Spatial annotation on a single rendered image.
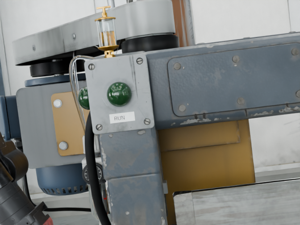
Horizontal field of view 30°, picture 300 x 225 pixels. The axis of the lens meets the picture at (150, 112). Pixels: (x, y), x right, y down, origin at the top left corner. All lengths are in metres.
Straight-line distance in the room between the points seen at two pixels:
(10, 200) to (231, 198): 0.34
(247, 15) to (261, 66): 5.27
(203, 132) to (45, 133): 0.33
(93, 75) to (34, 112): 0.47
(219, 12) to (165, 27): 5.12
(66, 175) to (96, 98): 0.51
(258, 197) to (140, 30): 0.32
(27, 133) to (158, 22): 0.42
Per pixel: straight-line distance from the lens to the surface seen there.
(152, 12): 0.84
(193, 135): 0.97
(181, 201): 0.89
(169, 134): 0.97
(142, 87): 0.67
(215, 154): 1.02
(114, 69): 0.67
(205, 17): 5.95
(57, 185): 1.17
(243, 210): 0.91
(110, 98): 0.66
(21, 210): 0.89
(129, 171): 0.72
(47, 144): 1.13
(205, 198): 0.90
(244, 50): 0.73
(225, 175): 1.03
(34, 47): 1.12
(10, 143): 0.98
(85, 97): 0.68
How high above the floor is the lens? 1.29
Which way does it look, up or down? 3 degrees down
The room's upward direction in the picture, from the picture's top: 7 degrees counter-clockwise
